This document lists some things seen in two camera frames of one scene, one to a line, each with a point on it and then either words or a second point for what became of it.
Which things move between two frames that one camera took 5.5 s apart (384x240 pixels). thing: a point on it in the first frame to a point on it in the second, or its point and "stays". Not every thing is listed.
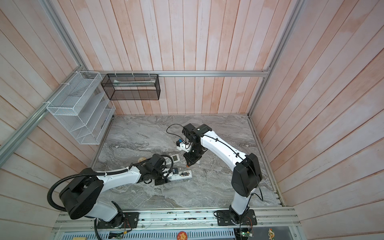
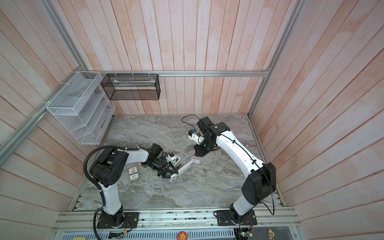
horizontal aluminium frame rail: [236, 73] stays
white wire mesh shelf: [84, 111] stays
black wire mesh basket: [132, 86] stays
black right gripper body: [198, 150] to [204, 147]
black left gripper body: [160, 181] to [158, 165]
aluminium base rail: [188, 220] stays
